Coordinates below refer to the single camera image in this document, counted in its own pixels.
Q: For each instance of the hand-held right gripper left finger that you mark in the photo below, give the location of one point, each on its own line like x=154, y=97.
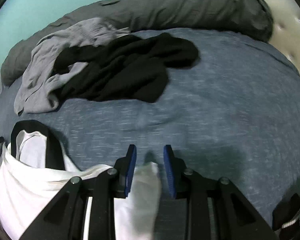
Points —
x=130, y=170

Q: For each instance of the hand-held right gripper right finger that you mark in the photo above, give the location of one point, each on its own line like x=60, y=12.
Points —
x=169, y=170

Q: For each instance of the white polo shirt black collar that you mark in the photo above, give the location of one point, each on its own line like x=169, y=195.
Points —
x=22, y=187

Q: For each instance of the grey shirt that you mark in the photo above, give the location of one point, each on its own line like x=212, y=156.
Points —
x=40, y=80

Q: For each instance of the dark grey rolled duvet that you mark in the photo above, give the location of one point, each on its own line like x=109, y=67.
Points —
x=190, y=10

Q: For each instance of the cream tufted headboard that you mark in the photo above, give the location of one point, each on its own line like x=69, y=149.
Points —
x=290, y=30

